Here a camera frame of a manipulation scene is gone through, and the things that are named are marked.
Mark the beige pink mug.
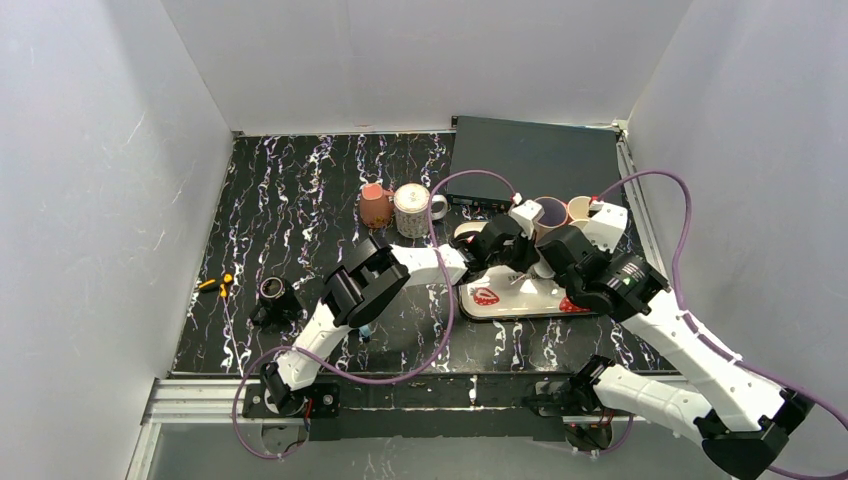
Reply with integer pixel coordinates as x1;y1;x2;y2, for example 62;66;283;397
534;196;569;241

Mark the brown mug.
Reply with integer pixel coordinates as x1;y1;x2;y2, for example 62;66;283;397
359;183;394;229

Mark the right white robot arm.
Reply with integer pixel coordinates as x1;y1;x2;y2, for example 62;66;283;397
538;225;812;479

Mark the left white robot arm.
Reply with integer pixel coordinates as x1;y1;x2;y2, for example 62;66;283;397
260;214;539;411

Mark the white floral mug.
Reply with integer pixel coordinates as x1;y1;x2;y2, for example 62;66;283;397
393;183;448;239

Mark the black mug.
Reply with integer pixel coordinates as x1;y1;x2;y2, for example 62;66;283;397
249;276;304;330

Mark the strawberry print white tray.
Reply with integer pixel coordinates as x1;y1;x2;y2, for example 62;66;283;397
458;266;593;322

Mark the dark flat metal box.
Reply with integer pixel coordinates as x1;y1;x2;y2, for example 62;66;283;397
443;116;621;208

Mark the yellow black small tool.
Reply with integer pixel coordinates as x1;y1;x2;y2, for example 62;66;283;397
196;273;234;298

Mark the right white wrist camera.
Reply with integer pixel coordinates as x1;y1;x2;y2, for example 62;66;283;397
582;199;628;253

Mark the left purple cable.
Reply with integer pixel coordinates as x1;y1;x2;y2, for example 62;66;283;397
231;169;518;462

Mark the purple cable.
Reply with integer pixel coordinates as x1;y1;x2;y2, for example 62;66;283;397
596;169;848;480
231;169;518;462

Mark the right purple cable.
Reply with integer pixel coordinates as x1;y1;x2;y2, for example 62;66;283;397
596;169;848;480

